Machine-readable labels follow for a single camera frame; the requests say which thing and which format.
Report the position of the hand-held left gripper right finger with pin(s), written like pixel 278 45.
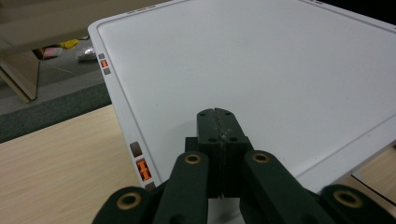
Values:
pixel 239 161

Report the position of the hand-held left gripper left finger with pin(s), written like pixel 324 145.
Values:
pixel 207 149

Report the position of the clear plastic bag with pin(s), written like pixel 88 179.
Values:
pixel 86 53

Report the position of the yellow packet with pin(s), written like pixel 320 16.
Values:
pixel 70 43

